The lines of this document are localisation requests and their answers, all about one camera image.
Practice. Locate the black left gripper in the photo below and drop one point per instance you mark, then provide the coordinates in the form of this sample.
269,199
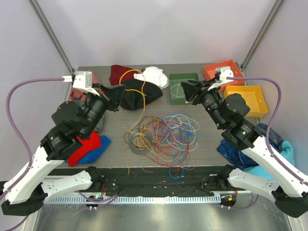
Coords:
112,96

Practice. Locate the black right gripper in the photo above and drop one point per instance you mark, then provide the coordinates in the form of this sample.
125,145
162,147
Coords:
191,88

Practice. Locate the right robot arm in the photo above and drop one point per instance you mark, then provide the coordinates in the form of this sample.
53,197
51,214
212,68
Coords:
288,189

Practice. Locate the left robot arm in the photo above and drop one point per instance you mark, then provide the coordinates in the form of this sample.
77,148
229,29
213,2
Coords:
72,124

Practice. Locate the green plastic bin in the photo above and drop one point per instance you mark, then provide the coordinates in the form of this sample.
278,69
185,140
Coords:
176,92

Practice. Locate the black cloth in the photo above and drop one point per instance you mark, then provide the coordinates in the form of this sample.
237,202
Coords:
133,100

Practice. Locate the dark red cloth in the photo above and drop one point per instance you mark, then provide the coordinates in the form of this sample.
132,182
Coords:
121,73

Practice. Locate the grey cloth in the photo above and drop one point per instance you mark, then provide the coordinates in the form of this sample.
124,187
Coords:
100,125

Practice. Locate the white cloth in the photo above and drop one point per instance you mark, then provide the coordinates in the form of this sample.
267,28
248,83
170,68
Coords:
153,75

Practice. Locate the pink cloth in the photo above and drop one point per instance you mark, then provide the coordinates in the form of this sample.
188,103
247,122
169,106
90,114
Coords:
76,94

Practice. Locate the orange plastic bin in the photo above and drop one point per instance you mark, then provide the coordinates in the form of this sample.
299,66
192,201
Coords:
209,73

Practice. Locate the bright red cloth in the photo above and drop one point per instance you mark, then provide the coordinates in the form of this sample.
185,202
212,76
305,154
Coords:
94,142

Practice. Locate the yellow plastic bin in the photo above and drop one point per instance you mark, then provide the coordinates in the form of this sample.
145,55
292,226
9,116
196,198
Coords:
253,97

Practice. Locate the royal blue cloth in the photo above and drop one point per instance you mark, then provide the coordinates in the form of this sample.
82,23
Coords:
94,155

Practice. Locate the blue plaid shirt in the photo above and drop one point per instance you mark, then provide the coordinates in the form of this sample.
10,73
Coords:
235,157

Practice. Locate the grey-blue cloth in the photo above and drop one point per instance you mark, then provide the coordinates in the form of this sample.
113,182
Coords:
275,139

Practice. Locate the turquoise cloth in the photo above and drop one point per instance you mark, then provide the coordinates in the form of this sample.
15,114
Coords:
287,152

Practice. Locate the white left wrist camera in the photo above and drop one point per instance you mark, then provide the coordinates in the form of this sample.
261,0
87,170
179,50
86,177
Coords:
82,81

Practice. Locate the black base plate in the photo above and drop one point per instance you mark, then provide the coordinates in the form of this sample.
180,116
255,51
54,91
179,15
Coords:
163,182

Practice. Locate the left aluminium frame post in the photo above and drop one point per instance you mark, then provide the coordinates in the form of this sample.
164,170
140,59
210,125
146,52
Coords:
51,34

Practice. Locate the aluminium frame post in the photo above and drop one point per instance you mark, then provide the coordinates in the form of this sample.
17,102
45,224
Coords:
278,4
51,34

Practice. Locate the white slotted cable duct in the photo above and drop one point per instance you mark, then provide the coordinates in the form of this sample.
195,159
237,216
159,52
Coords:
77,199

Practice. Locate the right aluminium frame post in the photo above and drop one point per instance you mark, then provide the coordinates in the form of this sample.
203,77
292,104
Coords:
278,4

